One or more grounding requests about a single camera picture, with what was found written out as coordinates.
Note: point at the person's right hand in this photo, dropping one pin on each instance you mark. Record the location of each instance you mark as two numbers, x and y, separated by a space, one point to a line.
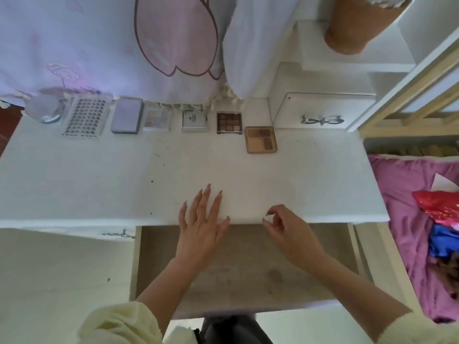
294 236

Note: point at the white paper sheet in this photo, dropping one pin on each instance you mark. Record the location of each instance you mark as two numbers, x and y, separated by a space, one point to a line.
444 183

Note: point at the dark brown eyeshadow palette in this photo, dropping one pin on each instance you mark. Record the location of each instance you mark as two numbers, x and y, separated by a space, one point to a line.
229 123

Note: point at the red shiny packet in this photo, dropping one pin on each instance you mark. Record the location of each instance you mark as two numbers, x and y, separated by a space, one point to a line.
437 207

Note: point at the round silver compact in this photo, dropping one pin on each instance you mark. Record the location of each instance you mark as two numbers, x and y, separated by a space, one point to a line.
44 109

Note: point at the white false eyelash tray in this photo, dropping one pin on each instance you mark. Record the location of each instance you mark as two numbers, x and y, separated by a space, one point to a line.
86 116

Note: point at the clear eyeshadow palette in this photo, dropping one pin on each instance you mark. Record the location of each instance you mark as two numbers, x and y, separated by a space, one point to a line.
158 117

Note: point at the person's left hand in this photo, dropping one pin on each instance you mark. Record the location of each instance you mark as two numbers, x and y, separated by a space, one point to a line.
201 236

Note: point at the white shelf unit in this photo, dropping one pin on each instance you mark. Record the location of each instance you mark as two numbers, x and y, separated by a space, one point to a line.
344 57

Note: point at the person's right forearm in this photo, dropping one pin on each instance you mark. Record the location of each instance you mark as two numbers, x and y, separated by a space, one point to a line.
351 290

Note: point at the brown fabric item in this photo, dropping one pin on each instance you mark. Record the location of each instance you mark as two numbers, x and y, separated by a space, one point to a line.
450 276

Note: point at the white square compact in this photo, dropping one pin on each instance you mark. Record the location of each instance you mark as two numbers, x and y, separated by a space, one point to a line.
194 120

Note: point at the blue cloth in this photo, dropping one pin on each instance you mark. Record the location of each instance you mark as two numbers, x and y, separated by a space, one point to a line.
444 241

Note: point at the person's left forearm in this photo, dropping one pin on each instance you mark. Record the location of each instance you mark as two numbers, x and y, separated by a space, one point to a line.
161 297

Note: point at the tan eyeshadow palette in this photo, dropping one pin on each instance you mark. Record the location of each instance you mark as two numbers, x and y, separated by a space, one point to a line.
261 139

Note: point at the white table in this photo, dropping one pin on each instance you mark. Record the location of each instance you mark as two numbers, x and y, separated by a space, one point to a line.
107 175

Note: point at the person's dark trousers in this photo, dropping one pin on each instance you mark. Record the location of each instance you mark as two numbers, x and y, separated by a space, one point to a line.
233 331

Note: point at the bunch of cotton swabs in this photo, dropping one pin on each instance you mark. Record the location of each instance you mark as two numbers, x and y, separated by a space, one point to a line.
387 0

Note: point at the white table drawer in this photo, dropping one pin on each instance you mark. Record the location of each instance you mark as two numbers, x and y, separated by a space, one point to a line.
251 276

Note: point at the lavender rectangular palette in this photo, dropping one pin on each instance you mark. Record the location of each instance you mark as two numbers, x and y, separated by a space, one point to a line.
127 115

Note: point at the wooden bed frame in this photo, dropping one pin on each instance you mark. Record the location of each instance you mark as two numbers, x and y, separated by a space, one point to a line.
391 111

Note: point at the terracotta pot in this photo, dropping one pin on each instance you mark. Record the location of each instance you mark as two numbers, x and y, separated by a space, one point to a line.
355 28

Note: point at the pink cartoon print cloth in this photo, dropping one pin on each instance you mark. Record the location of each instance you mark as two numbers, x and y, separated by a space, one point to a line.
86 46

